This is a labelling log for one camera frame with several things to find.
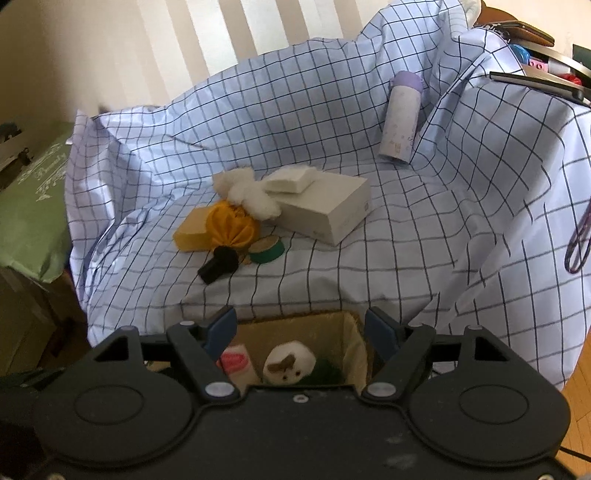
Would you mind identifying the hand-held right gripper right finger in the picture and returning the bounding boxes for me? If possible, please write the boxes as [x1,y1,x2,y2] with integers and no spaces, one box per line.
[362,307,511,402]

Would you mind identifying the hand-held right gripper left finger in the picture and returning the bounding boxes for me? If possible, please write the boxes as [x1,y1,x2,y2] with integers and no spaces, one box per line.
[92,305,241,403]

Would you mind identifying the woven storage basket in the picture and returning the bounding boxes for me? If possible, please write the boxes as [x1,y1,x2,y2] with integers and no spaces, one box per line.
[222,310,375,388]

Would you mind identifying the black foam cylinder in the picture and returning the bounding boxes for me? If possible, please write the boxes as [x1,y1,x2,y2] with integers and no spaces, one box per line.
[198,246,240,284]

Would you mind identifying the white plush toy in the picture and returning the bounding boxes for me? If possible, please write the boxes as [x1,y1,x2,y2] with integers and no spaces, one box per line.
[212,167,282,221]

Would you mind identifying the white cotton pad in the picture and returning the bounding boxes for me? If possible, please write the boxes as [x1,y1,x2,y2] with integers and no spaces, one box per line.
[264,166,324,195]

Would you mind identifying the pink and white soft item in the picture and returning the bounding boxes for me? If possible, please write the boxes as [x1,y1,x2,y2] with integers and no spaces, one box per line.
[219,344,259,384]

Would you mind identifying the dark green soft item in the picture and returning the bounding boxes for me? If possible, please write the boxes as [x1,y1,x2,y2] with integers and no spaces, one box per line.
[302,357,345,386]

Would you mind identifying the round white plush with brown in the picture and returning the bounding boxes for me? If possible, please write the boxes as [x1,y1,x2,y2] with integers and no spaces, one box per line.
[262,340,318,385]

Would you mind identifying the green tape roll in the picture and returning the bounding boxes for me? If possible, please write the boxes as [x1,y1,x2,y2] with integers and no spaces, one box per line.
[248,237,286,265]

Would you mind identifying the yellow box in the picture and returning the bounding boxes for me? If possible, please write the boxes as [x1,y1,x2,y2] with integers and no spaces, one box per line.
[172,206,218,252]

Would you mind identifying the blue checked blanket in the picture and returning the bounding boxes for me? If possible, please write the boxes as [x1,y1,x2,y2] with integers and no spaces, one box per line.
[65,0,591,393]

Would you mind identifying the large white box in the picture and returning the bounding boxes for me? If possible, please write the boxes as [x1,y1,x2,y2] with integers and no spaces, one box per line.
[265,173,372,246]

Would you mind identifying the cardboard box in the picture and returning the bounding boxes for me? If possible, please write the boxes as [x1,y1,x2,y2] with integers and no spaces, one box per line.
[0,268,88,370]

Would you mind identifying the purple scissors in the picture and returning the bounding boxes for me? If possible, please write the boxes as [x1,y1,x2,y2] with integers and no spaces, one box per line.
[564,194,591,274]

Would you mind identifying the white bottle with purple cap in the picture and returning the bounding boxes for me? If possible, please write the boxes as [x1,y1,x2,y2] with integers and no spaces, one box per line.
[379,70,424,164]

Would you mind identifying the green printed cushion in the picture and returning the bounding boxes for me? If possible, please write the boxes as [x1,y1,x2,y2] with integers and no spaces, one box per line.
[0,121,77,282]

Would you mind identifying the red item on shelf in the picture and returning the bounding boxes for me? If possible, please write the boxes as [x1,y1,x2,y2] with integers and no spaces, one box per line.
[551,60,586,88]

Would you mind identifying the brown wallet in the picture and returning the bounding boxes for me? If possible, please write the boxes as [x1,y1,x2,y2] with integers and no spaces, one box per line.
[478,16,555,48]

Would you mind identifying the orange drawstring pouch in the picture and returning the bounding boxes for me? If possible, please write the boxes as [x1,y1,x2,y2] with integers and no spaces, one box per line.
[205,200,262,252]

